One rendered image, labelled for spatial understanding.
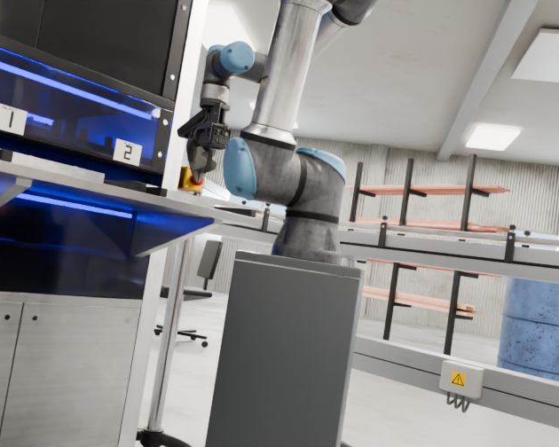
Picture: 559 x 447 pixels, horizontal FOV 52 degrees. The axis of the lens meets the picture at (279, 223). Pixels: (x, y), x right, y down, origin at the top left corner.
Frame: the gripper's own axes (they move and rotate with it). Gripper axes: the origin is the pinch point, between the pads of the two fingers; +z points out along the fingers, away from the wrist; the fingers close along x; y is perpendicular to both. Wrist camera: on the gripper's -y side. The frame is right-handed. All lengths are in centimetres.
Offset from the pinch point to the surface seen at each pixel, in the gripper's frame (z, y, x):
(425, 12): -229, -150, 355
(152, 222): 13.3, -15.1, -0.8
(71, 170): 6.2, 2.7, -36.3
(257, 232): 9, -34, 61
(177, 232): 15.3, -2.8, -0.8
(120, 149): -5.6, -23.1, -9.9
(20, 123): -5.0, -23.2, -38.1
